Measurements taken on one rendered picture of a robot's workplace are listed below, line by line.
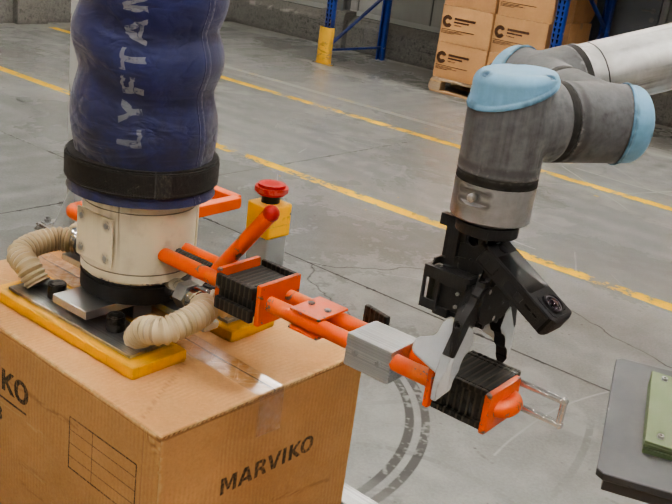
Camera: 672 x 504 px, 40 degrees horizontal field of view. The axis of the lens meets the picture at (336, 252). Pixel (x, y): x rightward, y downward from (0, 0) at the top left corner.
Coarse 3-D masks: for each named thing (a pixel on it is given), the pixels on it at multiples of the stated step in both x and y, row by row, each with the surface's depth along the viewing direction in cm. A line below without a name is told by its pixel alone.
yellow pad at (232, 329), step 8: (208, 288) 146; (224, 320) 142; (232, 320) 142; (240, 320) 143; (216, 328) 141; (224, 328) 140; (232, 328) 140; (240, 328) 141; (248, 328) 142; (256, 328) 144; (264, 328) 145; (224, 336) 140; (232, 336) 140; (240, 336) 141
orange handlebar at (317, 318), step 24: (216, 192) 165; (72, 216) 146; (168, 264) 134; (192, 264) 131; (288, 312) 120; (312, 312) 119; (336, 312) 120; (312, 336) 118; (336, 336) 116; (408, 360) 111; (504, 408) 104
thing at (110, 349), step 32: (0, 288) 143; (32, 288) 143; (64, 288) 140; (32, 320) 138; (64, 320) 135; (96, 320) 136; (128, 320) 138; (96, 352) 129; (128, 352) 128; (160, 352) 130
